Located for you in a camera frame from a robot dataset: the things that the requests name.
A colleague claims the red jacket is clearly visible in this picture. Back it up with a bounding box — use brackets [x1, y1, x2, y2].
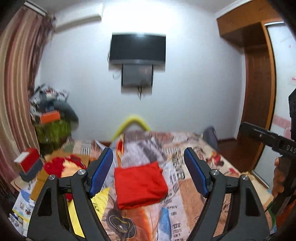
[114, 162, 168, 210]

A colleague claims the person right hand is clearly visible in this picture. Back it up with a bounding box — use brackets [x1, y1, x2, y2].
[271, 158, 285, 197]

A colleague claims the yellow cloth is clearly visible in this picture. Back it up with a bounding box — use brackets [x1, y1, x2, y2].
[68, 187, 110, 240]

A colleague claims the red and white box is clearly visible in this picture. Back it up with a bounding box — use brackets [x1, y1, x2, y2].
[14, 148, 43, 182]

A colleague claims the dark blue bag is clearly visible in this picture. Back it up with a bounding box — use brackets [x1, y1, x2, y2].
[203, 126, 219, 152]

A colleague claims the green bag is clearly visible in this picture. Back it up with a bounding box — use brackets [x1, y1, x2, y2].
[35, 120, 71, 149]

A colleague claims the orange box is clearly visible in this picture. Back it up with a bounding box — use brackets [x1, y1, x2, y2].
[40, 110, 61, 125]

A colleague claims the dark grey plush pile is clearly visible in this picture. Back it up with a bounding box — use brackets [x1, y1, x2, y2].
[53, 100, 79, 123]

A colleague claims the wooden door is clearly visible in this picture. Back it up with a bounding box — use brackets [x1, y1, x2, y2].
[217, 0, 284, 173]

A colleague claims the yellow curved pillow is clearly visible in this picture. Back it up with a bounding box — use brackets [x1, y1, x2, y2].
[111, 115, 151, 142]

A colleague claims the grey panel under television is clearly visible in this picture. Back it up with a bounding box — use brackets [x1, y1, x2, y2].
[121, 64, 154, 88]

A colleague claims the striped curtain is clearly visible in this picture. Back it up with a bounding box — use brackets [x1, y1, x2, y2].
[1, 6, 55, 193]

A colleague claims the air conditioner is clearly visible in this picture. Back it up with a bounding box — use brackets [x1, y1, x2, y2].
[55, 3, 103, 33]

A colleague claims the wall mounted television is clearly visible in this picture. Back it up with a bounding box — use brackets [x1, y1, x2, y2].
[109, 34, 166, 65]

